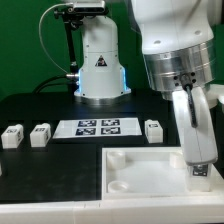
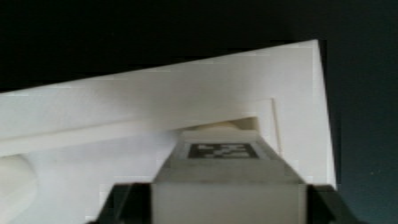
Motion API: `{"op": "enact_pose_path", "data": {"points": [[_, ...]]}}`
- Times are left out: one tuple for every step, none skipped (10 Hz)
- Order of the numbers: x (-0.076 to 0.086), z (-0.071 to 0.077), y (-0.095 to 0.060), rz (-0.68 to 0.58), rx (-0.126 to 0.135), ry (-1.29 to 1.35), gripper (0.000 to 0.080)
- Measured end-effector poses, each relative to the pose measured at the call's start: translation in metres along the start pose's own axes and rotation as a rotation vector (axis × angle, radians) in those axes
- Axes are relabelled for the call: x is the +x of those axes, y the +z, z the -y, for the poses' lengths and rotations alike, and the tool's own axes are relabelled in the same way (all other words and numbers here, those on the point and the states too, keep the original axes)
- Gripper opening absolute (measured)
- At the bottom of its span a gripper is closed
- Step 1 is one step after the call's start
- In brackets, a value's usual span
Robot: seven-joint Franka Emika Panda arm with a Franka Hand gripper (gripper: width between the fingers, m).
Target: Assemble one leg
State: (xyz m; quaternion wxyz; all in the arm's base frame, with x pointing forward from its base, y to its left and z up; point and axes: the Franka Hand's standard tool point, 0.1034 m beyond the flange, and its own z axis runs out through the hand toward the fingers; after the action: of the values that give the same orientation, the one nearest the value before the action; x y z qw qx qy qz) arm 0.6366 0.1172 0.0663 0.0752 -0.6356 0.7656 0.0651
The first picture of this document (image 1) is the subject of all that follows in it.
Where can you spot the white square tabletop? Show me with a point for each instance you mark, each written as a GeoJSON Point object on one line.
{"type": "Point", "coordinates": [147, 172]}

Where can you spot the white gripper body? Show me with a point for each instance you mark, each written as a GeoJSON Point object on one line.
{"type": "Point", "coordinates": [198, 143]}

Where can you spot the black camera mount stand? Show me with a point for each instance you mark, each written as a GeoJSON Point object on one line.
{"type": "Point", "coordinates": [72, 22]}

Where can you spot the white L-shaped obstacle fence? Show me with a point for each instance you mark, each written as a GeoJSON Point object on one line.
{"type": "Point", "coordinates": [165, 210]}

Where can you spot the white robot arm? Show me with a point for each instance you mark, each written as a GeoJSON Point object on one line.
{"type": "Point", "coordinates": [177, 44]}

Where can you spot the grey camera on stand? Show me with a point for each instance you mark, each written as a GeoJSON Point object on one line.
{"type": "Point", "coordinates": [88, 6]}

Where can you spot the white sheet with fiducial markers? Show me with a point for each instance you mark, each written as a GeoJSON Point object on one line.
{"type": "Point", "coordinates": [110, 127]}

